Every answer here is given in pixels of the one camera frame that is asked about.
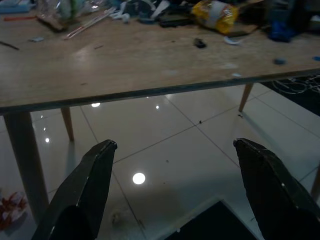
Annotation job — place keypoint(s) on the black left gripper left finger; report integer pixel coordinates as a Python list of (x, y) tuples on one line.
[(82, 195)]

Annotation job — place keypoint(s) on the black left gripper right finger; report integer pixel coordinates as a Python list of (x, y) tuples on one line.
[(272, 200)]

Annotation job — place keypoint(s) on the black floor mat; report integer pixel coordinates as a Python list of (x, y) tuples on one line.
[(215, 225)]

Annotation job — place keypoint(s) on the red white wrapper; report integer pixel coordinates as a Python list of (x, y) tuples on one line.
[(11, 210)]

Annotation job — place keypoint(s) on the black patterned rug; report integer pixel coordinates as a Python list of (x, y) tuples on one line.
[(297, 90)]

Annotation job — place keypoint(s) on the wooden table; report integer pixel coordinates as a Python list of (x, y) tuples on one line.
[(125, 62)]

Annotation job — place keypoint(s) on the white paper scrap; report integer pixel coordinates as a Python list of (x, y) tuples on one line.
[(232, 41)]

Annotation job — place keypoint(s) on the black pen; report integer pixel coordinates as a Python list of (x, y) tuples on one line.
[(10, 45)]

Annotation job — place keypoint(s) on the blue plastic object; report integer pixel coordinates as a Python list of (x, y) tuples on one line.
[(281, 31)]

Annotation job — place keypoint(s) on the small black object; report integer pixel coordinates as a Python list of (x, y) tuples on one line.
[(200, 43)]

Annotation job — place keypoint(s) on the clear plastic bag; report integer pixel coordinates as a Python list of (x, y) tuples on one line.
[(53, 15)]

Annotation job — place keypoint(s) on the red strip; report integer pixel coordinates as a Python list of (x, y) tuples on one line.
[(20, 18)]

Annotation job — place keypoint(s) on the yellow snack bag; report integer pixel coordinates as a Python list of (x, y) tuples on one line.
[(217, 15)]

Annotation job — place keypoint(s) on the black flat case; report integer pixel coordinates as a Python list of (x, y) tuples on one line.
[(175, 22)]

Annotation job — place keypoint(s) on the light blue box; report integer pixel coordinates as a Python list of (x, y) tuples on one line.
[(15, 6)]

